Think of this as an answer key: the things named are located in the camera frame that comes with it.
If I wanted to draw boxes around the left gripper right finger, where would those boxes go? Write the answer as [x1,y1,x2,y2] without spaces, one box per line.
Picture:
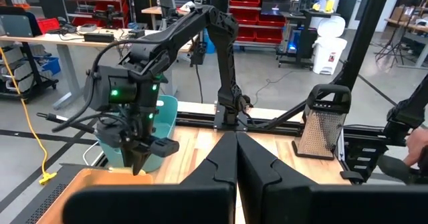
[236,131,428,224]

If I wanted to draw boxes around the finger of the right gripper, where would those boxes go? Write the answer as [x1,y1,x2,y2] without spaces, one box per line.
[135,150,151,176]
[122,148,136,176]

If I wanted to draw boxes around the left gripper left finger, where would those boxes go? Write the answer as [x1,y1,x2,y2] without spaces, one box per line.
[62,131,238,224]

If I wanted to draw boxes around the yellow handled table knife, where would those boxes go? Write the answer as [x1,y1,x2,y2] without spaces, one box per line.
[108,166,148,177]

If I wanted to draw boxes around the black slotted spatula steel handle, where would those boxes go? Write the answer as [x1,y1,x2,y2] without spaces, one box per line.
[35,112,98,134]

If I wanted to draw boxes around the teal plastic bin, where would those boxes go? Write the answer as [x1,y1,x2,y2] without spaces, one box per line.
[96,94,179,174]

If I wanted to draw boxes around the orange translucent plastic bin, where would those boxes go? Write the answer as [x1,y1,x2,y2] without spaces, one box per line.
[35,168,154,224]

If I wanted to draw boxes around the metal box grater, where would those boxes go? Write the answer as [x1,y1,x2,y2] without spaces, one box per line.
[291,83,352,160]

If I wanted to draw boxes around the black perforated metal panel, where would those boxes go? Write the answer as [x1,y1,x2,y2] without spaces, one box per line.
[9,163,84,224]

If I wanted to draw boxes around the black desktop device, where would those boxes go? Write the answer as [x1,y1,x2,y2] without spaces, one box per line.
[83,32,116,43]

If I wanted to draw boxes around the blue crate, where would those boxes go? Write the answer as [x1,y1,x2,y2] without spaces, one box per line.
[35,56,61,76]

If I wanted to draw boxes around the black storage cart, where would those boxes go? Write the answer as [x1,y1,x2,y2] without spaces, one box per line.
[0,43,60,103]

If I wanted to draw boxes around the wooden desk white legs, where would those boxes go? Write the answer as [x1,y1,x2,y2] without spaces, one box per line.
[0,26,201,111]

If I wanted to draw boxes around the grey office chair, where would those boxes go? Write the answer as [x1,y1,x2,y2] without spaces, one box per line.
[156,0,178,31]

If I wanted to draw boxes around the white trash can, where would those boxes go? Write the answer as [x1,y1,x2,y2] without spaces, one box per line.
[311,15,348,76]

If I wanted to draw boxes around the black equipment cart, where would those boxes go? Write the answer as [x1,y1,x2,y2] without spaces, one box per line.
[277,9,340,70]

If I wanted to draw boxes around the person's hand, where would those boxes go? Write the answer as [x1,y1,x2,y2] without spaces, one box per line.
[403,126,428,167]

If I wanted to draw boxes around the yellow extension cable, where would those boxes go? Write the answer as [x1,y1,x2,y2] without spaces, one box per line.
[0,46,58,187]

